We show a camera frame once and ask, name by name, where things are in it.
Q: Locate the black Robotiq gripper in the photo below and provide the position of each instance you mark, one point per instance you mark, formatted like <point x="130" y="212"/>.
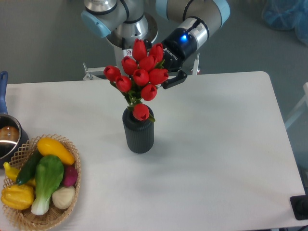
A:
<point x="177" y="48"/>

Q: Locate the red tulip bouquet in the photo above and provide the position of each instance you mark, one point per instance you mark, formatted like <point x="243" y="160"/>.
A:
<point x="143" y="72"/>

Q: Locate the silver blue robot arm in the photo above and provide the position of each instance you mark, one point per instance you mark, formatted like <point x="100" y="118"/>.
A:
<point x="123" y="21"/>

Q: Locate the dark ribbed cylindrical vase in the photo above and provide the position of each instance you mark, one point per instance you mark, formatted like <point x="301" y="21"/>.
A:
<point x="139" y="133"/>

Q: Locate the blue plastic bag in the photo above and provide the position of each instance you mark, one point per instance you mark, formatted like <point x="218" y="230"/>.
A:
<point x="287" y="15"/>

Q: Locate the yellow squash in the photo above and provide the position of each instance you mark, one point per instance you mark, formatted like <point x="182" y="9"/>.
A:
<point x="49" y="146"/>

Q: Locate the purple radish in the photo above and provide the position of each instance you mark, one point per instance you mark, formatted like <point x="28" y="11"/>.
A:
<point x="70" y="176"/>

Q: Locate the green bok choy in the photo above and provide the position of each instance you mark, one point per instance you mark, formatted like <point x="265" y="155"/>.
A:
<point x="49" y="174"/>

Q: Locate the white garlic bulb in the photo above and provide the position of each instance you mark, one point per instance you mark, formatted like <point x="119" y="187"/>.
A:
<point x="63" y="197"/>

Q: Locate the dark green cucumber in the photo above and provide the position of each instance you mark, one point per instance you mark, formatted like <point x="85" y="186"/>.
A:
<point x="28" y="170"/>

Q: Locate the small yellow gourd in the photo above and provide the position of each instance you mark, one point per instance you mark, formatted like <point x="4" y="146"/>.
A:
<point x="12" y="174"/>

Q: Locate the black device at edge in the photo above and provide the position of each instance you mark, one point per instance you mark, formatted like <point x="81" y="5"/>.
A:
<point x="300" y="206"/>

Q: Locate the yellow bell pepper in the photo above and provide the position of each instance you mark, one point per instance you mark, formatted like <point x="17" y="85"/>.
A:
<point x="18" y="197"/>

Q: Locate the woven wicker basket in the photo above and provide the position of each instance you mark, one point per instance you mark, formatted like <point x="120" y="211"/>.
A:
<point x="23" y="220"/>

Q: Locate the white frame at right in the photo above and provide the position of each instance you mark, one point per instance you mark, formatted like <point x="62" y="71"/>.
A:
<point x="298" y="109"/>

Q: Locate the blue handled saucepan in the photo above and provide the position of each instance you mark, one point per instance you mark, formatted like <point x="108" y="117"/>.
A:
<point x="12" y="135"/>

